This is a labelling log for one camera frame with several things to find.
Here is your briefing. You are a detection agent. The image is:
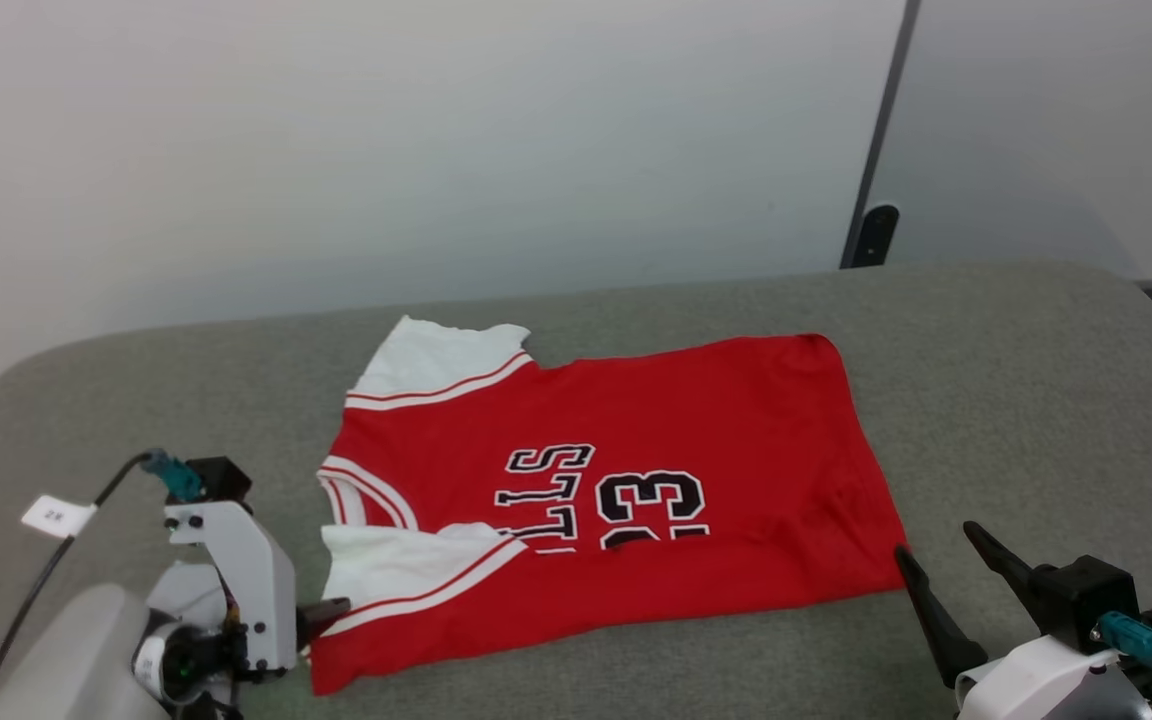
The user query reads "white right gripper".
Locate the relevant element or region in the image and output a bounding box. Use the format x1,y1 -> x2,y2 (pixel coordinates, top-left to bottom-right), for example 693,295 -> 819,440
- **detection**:
893,520 -> 1152,720

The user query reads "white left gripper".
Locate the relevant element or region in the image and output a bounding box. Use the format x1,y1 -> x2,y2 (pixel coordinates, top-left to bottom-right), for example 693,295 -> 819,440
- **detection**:
164,498 -> 353,684

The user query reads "red and white basketball jersey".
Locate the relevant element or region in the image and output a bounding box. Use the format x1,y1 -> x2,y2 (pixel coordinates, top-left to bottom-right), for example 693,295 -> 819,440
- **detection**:
308,315 -> 913,698

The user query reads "teal right cable connector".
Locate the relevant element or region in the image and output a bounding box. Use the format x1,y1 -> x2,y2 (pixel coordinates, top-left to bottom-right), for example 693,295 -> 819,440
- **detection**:
1094,612 -> 1152,683

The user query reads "teal cable connector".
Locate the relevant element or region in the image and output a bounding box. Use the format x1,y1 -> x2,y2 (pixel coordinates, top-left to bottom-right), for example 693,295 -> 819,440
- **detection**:
141,450 -> 205,503
1094,612 -> 1152,683

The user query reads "teal left cable connector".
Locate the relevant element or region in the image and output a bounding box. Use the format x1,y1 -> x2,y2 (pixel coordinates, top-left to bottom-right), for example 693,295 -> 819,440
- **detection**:
141,450 -> 205,503

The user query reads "white paper cable tag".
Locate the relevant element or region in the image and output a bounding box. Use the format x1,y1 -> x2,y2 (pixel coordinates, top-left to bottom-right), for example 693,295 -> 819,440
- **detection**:
21,494 -> 98,540

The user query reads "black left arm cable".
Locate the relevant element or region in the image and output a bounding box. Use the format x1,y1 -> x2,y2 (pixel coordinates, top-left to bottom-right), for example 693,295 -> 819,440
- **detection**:
0,450 -> 159,720

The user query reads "black wall door stop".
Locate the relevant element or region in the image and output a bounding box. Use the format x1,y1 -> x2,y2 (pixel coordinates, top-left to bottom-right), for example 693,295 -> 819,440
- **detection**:
850,203 -> 901,270

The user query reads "dark vertical wall strip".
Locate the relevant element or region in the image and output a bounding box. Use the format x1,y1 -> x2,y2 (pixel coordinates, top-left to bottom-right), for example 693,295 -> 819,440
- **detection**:
839,0 -> 923,269

